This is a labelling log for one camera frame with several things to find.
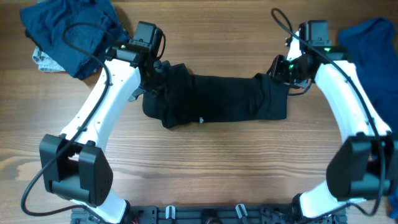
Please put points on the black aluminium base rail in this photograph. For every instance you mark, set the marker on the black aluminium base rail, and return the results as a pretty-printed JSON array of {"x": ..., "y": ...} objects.
[{"x": 263, "y": 214}]

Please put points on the bright blue shirt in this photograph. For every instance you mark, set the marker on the bright blue shirt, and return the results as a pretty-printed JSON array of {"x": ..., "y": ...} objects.
[{"x": 370, "y": 43}]

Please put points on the black polo shirt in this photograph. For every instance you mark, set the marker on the black polo shirt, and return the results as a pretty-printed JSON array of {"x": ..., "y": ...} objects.
[{"x": 186, "y": 98}]

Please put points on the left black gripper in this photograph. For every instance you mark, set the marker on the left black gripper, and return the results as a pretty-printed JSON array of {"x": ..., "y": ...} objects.
[{"x": 162, "y": 69}]

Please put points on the white patterned folded cloth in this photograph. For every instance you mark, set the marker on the white patterned folded cloth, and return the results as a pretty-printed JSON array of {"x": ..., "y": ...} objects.
[{"x": 46, "y": 63}]

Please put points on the folded dark blue garment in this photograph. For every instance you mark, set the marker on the folded dark blue garment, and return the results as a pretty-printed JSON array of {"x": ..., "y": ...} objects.
[{"x": 91, "y": 25}]

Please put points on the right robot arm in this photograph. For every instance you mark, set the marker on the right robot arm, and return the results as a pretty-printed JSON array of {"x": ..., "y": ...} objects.
[{"x": 365, "y": 166}]

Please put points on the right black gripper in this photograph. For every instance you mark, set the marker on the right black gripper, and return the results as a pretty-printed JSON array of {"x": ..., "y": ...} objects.
[{"x": 277, "y": 71}]

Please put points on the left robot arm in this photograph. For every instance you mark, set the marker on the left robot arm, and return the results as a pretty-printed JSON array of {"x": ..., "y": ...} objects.
[{"x": 74, "y": 166}]

